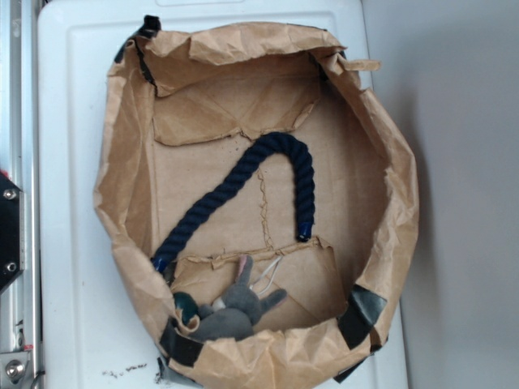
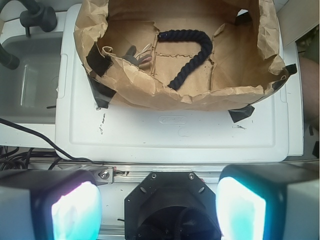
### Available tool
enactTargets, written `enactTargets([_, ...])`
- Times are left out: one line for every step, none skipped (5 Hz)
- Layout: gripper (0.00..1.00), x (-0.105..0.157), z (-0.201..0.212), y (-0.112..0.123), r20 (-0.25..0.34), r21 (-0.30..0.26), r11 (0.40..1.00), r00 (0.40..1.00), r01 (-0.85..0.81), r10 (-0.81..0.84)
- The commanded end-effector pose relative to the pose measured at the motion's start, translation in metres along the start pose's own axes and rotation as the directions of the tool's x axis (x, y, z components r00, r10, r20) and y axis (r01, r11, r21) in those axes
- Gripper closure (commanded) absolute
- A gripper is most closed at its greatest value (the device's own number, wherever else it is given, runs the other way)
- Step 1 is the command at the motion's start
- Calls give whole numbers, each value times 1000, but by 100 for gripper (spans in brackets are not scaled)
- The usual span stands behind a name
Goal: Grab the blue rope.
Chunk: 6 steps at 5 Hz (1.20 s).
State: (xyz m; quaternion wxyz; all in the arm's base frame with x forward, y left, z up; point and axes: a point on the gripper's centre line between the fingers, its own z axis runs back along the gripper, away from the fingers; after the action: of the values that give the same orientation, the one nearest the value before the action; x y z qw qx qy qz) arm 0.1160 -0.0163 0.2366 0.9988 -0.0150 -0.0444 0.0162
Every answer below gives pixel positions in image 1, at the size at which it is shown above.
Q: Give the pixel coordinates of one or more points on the black mounting bracket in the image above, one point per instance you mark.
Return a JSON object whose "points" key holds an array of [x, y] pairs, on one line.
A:
{"points": [[11, 225]]}

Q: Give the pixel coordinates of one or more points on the brown paper bag bin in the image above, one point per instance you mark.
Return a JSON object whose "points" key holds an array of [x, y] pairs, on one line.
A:
{"points": [[182, 108]]}

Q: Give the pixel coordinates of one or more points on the dark green round object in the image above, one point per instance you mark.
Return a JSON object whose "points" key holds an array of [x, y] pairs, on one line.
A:
{"points": [[187, 305]]}

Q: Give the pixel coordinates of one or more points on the grey plush rabbit toy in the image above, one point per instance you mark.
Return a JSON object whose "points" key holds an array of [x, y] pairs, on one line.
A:
{"points": [[237, 310]]}

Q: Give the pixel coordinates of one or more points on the aluminium frame rail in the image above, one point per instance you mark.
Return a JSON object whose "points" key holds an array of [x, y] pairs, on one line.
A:
{"points": [[22, 361]]}

